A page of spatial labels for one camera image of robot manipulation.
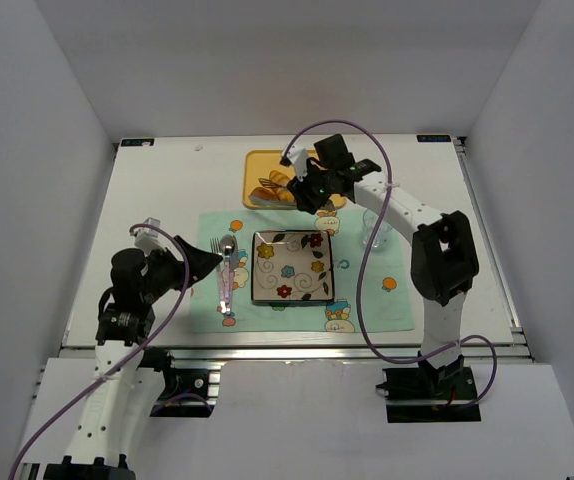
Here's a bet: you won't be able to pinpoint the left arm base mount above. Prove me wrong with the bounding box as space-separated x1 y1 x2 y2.
140 348 215 418

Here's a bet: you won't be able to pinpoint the yellow plastic tray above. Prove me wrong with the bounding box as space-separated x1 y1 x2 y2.
242 149 349 210

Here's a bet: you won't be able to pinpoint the clear drinking glass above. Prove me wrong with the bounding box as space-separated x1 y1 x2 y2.
361 209 393 250

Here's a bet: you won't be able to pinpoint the square floral plate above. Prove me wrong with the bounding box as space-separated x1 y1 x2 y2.
250 230 335 305

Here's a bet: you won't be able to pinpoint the small brown bread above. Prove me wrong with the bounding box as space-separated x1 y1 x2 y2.
249 187 280 204

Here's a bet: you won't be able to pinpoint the right blue table label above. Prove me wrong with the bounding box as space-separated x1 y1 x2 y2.
416 134 452 143

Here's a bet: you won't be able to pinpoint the metal tongs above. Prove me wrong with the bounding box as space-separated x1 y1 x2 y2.
248 178 296 208

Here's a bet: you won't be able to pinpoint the blue table label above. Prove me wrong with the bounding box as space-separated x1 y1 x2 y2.
120 138 155 148
416 134 452 143

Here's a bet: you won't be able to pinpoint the aluminium table rail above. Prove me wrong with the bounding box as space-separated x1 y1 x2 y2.
59 342 533 362

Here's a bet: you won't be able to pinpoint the knife with pink handle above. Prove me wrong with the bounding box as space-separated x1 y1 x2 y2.
225 242 238 316

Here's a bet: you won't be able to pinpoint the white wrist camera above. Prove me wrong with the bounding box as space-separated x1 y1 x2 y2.
280 145 309 181
130 217 164 256

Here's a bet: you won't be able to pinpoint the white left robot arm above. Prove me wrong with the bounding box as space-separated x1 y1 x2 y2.
44 236 222 479

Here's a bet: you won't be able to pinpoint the left blue table label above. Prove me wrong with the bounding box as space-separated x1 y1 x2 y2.
120 138 155 148

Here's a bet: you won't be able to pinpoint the striped croissant roll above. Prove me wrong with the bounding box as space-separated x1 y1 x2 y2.
268 170 290 187

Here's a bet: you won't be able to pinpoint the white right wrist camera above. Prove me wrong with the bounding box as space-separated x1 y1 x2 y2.
280 145 309 181

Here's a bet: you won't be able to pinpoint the fork with pink handle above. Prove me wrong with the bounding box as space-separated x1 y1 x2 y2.
210 238 227 314

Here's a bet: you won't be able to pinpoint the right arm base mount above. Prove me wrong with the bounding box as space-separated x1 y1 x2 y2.
375 366 482 424

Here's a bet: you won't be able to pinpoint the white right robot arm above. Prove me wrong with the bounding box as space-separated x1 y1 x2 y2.
280 134 479 384

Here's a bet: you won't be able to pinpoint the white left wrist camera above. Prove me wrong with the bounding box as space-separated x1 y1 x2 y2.
130 217 164 256

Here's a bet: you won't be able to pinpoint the spoon with pink handle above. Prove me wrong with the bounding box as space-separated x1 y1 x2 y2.
220 235 238 317

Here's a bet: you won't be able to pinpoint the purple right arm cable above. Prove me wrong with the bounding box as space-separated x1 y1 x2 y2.
282 118 498 407

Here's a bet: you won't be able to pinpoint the green cartoon placemat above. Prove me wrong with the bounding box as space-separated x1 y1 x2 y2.
189 210 414 333

